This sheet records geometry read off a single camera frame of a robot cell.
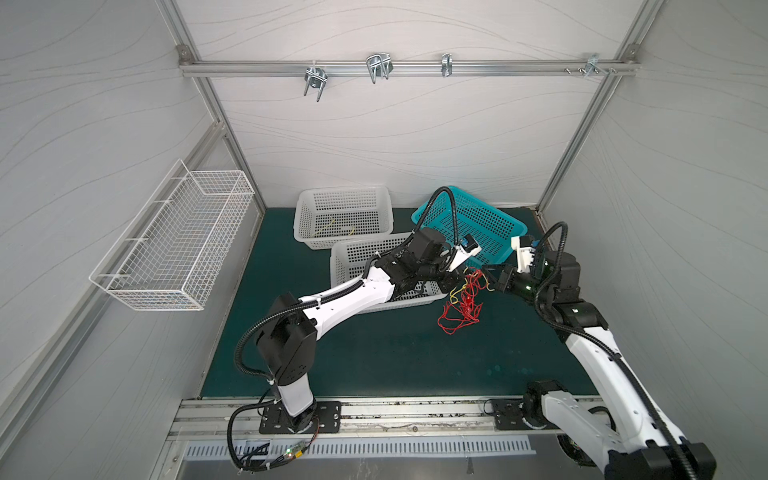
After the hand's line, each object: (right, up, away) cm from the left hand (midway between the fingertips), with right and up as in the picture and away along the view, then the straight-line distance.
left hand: (462, 267), depth 76 cm
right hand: (+6, 0, 0) cm, 6 cm away
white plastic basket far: (-45, +17, +43) cm, 64 cm away
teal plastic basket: (+20, +11, +35) cm, 42 cm away
